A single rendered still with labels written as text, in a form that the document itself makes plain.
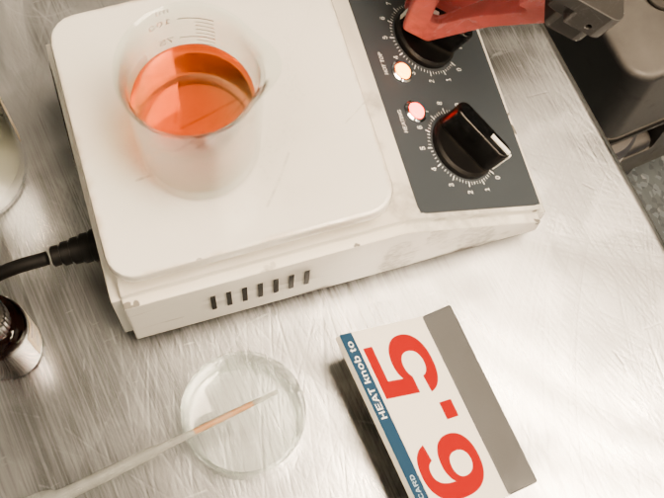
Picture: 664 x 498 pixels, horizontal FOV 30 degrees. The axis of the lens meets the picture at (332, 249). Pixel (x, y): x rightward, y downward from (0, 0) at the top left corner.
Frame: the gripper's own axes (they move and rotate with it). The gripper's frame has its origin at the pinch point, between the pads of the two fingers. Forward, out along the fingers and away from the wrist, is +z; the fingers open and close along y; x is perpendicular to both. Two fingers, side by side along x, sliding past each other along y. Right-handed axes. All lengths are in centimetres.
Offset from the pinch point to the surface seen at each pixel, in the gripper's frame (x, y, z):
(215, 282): -5.2, 13.4, 5.9
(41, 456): -7.8, 19.1, 16.2
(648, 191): 63, -43, 50
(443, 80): 2.1, 1.8, 1.4
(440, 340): 6.5, 11.7, 6.5
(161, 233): -8.3, 12.8, 4.8
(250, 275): -4.1, 12.9, 5.2
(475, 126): 2.9, 5.1, -0.3
